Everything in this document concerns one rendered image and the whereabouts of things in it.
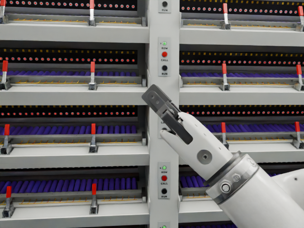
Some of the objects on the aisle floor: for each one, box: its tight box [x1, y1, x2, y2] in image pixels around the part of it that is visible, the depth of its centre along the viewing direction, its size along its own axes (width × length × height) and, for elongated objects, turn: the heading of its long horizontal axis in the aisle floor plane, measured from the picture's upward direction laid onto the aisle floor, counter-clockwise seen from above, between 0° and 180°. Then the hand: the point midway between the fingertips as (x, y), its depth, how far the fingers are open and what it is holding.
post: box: [145, 0, 180, 228], centre depth 96 cm, size 20×9×178 cm
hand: (156, 98), depth 44 cm, fingers closed
